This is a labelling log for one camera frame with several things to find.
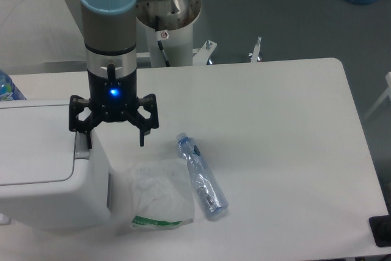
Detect white cloth with lettering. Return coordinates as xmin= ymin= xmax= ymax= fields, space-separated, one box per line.
xmin=1 ymin=0 xmax=86 ymax=75

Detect clear plastic bag green stripe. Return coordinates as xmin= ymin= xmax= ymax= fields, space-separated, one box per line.
xmin=131 ymin=158 xmax=195 ymax=231

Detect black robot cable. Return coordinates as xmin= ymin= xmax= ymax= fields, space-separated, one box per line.
xmin=154 ymin=15 xmax=171 ymax=68

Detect white trash can grey button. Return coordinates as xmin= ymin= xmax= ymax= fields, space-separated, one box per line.
xmin=1 ymin=100 xmax=112 ymax=229

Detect crushed clear plastic bottle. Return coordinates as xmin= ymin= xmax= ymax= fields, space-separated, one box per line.
xmin=176 ymin=133 xmax=228 ymax=221

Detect white bracket with bolt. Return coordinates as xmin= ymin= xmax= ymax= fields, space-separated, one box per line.
xmin=192 ymin=40 xmax=217 ymax=66

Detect black object table corner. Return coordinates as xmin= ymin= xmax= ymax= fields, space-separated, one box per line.
xmin=369 ymin=215 xmax=390 ymax=248

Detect metal clamp screw right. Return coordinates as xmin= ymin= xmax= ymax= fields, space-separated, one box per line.
xmin=248 ymin=36 xmax=263 ymax=63

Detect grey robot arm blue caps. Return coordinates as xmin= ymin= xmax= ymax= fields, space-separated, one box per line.
xmin=69 ymin=0 xmax=170 ymax=148

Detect blue labelled bottle left edge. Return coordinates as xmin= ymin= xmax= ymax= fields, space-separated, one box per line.
xmin=1 ymin=70 xmax=26 ymax=101

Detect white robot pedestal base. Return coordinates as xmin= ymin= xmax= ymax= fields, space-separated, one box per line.
xmin=135 ymin=0 xmax=218 ymax=68

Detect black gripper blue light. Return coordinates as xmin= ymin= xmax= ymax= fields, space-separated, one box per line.
xmin=68 ymin=70 xmax=160 ymax=150

